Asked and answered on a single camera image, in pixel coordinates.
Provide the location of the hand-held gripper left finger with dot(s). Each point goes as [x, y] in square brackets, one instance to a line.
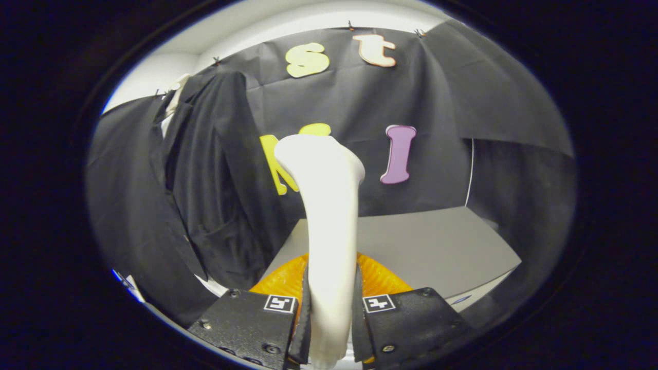
[247, 324]

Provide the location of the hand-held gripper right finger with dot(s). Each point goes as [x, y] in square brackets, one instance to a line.
[406, 324]

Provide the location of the white garment steamer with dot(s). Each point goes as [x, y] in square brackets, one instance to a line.
[329, 216]

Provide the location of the black jacket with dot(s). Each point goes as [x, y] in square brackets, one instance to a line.
[216, 180]

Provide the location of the beige cabinet with grey top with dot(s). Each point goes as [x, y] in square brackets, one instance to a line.
[421, 246]

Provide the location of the black backdrop cloth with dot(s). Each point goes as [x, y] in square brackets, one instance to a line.
[437, 113]

